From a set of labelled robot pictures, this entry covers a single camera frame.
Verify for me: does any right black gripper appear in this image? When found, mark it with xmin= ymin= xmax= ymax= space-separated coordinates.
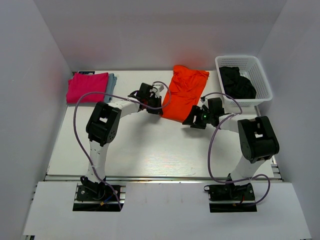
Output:
xmin=183 ymin=105 xmax=214 ymax=129

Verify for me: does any orange t shirt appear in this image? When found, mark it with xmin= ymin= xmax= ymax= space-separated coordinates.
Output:
xmin=162 ymin=65 xmax=210 ymax=123

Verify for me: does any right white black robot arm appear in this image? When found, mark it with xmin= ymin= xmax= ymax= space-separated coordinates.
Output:
xmin=182 ymin=97 xmax=280 ymax=200

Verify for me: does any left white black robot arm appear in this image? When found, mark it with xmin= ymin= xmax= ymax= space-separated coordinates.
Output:
xmin=81 ymin=82 xmax=165 ymax=200

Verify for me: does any black t shirt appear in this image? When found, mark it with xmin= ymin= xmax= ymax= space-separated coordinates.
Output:
xmin=219 ymin=66 xmax=257 ymax=100

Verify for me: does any folded grey blue t shirt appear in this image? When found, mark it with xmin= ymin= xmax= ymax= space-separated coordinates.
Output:
xmin=103 ymin=73 xmax=118 ymax=103

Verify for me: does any white plastic basket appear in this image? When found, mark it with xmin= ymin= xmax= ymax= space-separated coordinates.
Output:
xmin=215 ymin=55 xmax=273 ymax=107

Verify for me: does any folded pink t shirt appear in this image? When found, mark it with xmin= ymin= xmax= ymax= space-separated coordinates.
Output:
xmin=66 ymin=72 xmax=109 ymax=104

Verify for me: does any dark blue label plate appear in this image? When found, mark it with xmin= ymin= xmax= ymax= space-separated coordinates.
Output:
xmin=77 ymin=71 xmax=95 ymax=75

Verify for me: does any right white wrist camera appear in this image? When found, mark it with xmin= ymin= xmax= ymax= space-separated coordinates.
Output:
xmin=200 ymin=96 xmax=209 ymax=112

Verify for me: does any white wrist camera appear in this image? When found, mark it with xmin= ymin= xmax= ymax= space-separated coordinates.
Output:
xmin=200 ymin=96 xmax=209 ymax=112
xmin=150 ymin=83 xmax=164 ymax=98

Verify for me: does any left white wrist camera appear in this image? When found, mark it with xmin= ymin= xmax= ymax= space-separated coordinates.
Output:
xmin=150 ymin=83 xmax=164 ymax=98

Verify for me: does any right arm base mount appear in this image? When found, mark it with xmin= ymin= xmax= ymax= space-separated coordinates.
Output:
xmin=203 ymin=183 xmax=257 ymax=213

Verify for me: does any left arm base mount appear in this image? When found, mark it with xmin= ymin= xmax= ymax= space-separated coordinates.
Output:
xmin=72 ymin=176 xmax=126 ymax=212

